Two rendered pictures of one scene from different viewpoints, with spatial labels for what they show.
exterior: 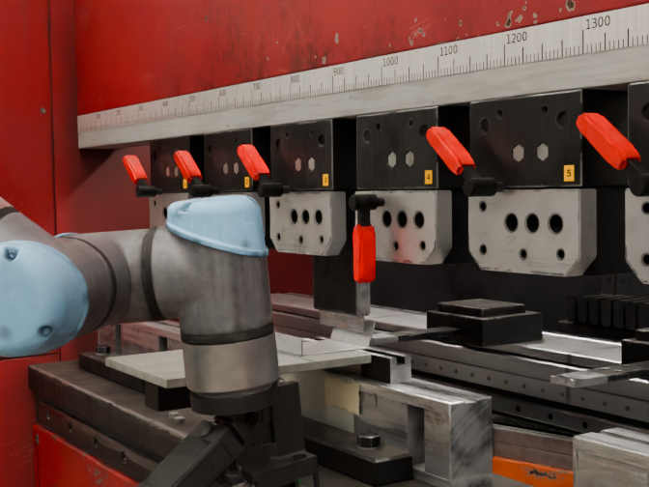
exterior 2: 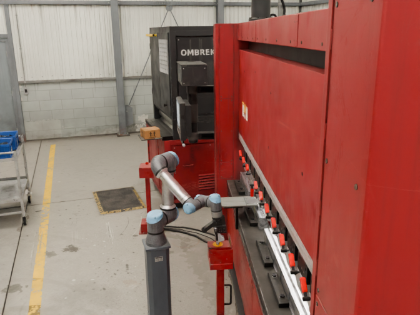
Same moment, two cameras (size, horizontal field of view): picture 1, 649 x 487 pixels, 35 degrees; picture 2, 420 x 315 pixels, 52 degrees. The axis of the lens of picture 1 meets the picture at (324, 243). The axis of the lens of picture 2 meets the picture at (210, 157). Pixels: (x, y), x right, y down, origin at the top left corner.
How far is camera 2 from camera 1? 220 cm
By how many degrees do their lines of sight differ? 31
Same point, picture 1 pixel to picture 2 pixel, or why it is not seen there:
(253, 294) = (217, 207)
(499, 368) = not seen: hidden behind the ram
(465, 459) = (262, 225)
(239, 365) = (215, 215)
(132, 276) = (204, 203)
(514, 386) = not seen: hidden behind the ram
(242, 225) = (215, 199)
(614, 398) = not seen: hidden behind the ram
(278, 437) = (221, 222)
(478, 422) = (264, 220)
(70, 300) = (192, 209)
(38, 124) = (230, 133)
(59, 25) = (235, 113)
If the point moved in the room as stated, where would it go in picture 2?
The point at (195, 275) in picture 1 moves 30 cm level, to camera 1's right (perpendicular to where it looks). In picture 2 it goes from (210, 204) to (252, 212)
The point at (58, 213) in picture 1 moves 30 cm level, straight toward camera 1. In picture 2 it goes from (234, 150) to (227, 159)
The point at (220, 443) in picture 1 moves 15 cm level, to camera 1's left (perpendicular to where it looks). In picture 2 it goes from (213, 222) to (194, 218)
